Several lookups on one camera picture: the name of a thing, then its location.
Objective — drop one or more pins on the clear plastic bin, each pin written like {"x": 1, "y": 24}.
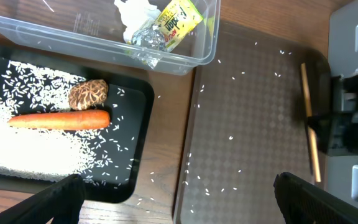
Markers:
{"x": 93, "y": 29}

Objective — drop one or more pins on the dark brown tray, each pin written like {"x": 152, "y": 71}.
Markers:
{"x": 245, "y": 127}

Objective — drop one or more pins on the pile of white rice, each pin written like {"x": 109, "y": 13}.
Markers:
{"x": 101, "y": 156}

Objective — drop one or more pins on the white tissue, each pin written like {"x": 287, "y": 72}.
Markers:
{"x": 134, "y": 13}

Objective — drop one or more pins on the grey dishwasher rack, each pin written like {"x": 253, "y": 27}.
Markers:
{"x": 341, "y": 171}

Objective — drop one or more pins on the aluminium foil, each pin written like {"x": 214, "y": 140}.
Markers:
{"x": 149, "y": 37}

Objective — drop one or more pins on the green snack wrapper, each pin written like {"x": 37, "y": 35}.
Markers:
{"x": 178, "y": 19}

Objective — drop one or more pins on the orange carrot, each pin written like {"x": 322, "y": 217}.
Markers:
{"x": 72, "y": 121}

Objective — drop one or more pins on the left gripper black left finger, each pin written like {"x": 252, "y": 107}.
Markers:
{"x": 59, "y": 203}

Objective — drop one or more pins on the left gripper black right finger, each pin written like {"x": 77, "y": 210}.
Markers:
{"x": 301, "y": 202}

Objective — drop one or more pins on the black square bin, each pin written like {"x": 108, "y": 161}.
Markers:
{"x": 98, "y": 193}

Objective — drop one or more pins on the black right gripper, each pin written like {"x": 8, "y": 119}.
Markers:
{"x": 353, "y": 115}

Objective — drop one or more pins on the brown food scrap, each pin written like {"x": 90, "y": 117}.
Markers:
{"x": 84, "y": 95}

